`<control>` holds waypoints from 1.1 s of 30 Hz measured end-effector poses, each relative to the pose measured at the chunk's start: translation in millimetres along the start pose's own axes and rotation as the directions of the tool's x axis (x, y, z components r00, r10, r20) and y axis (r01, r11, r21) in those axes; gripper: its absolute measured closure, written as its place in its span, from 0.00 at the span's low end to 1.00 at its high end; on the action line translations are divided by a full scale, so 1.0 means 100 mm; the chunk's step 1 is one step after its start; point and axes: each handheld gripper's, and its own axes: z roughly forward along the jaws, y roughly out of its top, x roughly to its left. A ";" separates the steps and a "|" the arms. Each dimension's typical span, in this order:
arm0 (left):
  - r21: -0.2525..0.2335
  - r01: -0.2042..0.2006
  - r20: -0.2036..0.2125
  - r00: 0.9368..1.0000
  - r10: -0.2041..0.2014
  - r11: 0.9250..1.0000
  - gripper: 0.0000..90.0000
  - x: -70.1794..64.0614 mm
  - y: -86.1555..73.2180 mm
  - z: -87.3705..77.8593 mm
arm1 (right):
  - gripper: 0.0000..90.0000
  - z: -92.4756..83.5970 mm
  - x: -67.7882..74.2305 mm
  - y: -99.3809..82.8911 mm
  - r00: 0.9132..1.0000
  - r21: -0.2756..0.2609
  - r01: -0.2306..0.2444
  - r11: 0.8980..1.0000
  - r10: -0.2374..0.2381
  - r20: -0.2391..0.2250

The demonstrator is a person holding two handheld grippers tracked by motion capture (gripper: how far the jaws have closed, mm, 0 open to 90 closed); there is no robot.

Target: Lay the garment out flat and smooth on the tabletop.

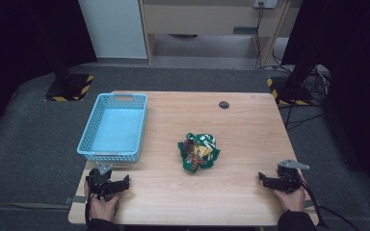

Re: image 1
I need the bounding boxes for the black stand with striped base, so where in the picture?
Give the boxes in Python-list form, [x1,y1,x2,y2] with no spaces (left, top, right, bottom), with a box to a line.
[266,62,314,107]
[44,57,94,103]

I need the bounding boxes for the left hand-held gripper black cable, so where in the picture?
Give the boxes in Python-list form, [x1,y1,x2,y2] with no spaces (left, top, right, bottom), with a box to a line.
[83,192,93,226]

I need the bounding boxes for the person's right hand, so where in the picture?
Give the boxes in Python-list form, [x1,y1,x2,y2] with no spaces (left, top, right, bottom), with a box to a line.
[273,188,306,213]

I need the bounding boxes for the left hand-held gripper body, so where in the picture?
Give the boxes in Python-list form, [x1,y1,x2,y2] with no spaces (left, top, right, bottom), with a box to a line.
[86,162,115,202]

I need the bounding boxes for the light wooden desk furniture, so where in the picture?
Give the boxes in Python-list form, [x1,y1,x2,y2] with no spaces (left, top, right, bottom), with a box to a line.
[138,0,303,67]

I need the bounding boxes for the green dinosaur print t-shirt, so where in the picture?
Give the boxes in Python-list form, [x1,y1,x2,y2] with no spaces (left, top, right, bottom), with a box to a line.
[177,132,222,174]

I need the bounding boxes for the light blue plastic basket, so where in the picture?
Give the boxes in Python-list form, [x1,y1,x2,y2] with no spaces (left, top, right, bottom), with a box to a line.
[76,92,148,163]

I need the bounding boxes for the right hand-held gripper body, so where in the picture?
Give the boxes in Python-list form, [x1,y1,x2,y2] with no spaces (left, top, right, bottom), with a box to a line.
[276,159,311,194]

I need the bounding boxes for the black curtain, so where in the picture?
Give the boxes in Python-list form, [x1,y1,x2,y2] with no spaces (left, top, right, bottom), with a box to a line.
[280,0,370,193]
[0,0,97,145]

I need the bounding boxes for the person's left hand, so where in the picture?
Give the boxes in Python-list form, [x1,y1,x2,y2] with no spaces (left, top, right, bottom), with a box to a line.
[83,182,121,222]

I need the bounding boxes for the right hand-held gripper black cable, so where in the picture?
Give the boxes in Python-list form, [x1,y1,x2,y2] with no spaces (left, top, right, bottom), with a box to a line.
[298,178,362,231]

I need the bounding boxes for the bundle of black floor cables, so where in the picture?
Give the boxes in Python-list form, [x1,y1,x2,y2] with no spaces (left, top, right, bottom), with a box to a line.
[254,6,331,131]

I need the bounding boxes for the white cabinet panel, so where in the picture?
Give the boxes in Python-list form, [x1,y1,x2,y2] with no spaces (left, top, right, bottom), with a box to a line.
[77,0,148,60]

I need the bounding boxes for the hand-held gripper black cable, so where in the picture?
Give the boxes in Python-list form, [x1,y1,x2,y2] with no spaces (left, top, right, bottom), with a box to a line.
[83,192,93,226]
[298,178,362,231]

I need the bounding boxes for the white wall power outlet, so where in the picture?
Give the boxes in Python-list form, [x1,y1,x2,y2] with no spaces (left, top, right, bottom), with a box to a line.
[253,0,279,10]

